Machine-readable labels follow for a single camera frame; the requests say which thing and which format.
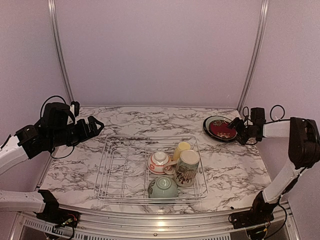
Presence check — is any left aluminium frame post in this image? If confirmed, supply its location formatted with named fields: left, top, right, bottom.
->
left=47, top=0, right=75, bottom=103

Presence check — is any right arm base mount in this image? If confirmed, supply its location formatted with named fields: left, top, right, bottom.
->
left=228, top=191, right=280, bottom=229

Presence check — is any pale green ceramic bowl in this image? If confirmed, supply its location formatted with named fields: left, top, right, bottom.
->
left=147, top=175, right=178, bottom=199

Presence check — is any aluminium frame post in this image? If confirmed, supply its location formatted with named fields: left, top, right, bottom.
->
left=47, top=0, right=75, bottom=103
left=236, top=0, right=270, bottom=111

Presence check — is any white wire dish rack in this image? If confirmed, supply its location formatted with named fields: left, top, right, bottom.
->
left=93, top=135, right=208, bottom=205

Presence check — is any white red patterned teacup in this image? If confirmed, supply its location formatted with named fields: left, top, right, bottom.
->
left=147, top=151, right=171, bottom=175

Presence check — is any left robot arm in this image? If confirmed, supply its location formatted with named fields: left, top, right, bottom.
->
left=0, top=96, right=105, bottom=223

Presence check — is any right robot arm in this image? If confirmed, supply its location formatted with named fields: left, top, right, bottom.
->
left=227, top=107, right=320, bottom=224

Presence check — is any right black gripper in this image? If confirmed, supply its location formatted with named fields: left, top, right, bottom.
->
left=225, top=117, right=256, bottom=145

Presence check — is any yellow ceramic cup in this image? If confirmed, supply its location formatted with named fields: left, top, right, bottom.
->
left=172, top=141, right=191, bottom=161

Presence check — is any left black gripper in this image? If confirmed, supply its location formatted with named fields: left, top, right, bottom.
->
left=49, top=115, right=104, bottom=149

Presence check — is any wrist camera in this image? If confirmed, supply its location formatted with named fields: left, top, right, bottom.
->
left=250, top=107, right=266, bottom=125
left=70, top=101, right=80, bottom=117

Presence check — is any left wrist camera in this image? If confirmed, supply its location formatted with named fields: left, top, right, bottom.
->
left=70, top=101, right=80, bottom=117

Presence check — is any white ceramic soup spoon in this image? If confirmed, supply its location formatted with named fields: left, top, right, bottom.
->
left=163, top=160, right=178, bottom=175

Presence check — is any tall shell patterned mug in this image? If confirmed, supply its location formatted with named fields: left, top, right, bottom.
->
left=173, top=149, right=200, bottom=188

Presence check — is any black rimmed large plate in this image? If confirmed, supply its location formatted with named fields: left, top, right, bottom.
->
left=202, top=115, right=237, bottom=143

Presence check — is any right aluminium frame post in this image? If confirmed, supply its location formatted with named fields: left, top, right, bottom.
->
left=236, top=0, right=270, bottom=111

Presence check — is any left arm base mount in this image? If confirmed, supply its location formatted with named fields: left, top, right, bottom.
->
left=36, top=189, right=80, bottom=228

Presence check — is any red floral small plate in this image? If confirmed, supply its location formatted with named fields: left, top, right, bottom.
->
left=209, top=119, right=237, bottom=140

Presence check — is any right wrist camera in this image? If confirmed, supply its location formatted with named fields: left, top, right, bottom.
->
left=250, top=107, right=266, bottom=125

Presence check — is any aluminium front table rail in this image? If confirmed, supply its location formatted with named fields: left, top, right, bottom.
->
left=9, top=202, right=301, bottom=240

